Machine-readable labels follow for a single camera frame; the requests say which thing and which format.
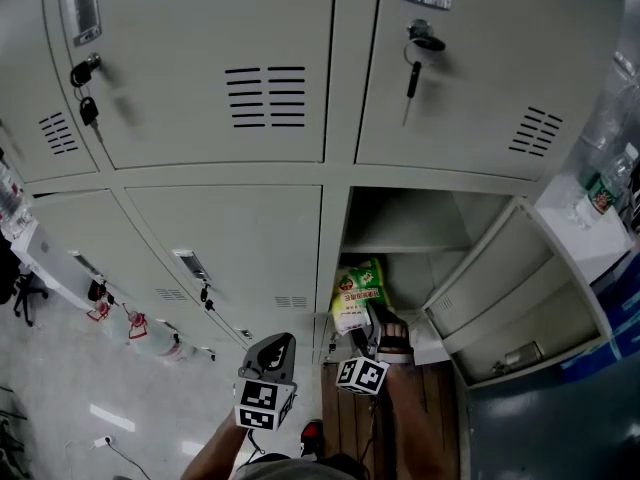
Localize grey metal locker cabinet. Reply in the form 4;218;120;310
0;0;629;369

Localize clear water bottle green label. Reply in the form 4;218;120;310
574;142;640;232

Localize green yellow snack packet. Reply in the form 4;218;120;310
330;257;392;337

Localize locker door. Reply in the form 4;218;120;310
422;196;619;389

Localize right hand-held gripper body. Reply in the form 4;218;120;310
335;317;416;397

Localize pack of clear water bottles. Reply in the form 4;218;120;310
0;160;34;239

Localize black office chair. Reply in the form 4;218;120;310
0;240;50;327

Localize person's left forearm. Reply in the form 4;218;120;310
179;410;251;480

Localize person's grey shorts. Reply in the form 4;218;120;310
232;451;371;480

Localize person's red black shoe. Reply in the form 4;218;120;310
299;419;325;457

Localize person's right hand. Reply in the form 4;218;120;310
378;317;414;354

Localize person's right forearm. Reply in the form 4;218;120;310
384;365;461;480

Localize wooden plank platform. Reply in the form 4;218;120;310
319;362;464;480

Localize black power cable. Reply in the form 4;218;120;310
106;441;152;480

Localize white box appliance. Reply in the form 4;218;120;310
9;220;96;314

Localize large white foam box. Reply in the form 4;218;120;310
534;177;636;282

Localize water jug with red handle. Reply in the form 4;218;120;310
122;307;184;364
85;292;124;339

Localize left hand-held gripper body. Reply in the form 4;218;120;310
232;375;299;432

